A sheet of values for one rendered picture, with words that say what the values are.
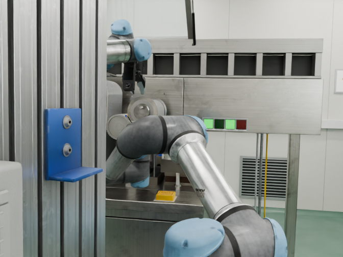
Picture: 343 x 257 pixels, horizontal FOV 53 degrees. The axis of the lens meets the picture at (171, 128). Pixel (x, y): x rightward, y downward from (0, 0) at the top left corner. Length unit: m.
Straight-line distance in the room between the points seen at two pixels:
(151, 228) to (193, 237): 0.80
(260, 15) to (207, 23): 0.63
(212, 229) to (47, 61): 0.43
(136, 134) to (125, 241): 0.64
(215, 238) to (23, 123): 0.41
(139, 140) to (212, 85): 1.02
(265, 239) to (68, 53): 0.52
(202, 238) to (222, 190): 0.20
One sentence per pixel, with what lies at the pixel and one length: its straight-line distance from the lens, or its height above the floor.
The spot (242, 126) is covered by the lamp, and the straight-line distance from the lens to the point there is 1.92.
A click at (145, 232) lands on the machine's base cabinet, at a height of 0.76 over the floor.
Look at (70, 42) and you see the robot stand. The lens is 0.50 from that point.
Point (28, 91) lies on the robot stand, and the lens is 0.42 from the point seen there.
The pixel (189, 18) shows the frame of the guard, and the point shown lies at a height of 1.75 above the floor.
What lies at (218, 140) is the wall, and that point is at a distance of 4.28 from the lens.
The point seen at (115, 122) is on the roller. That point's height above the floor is 1.19.
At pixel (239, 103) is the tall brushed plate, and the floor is 1.30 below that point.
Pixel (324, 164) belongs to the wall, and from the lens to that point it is 4.47.
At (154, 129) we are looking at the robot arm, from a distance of 0.96.
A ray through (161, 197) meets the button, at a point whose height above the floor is 0.92.
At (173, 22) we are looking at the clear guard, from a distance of 1.95.
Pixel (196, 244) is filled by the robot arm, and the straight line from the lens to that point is 0.65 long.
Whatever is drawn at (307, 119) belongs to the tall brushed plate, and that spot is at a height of 1.22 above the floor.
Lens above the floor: 1.29
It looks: 4 degrees down
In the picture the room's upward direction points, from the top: 1 degrees clockwise
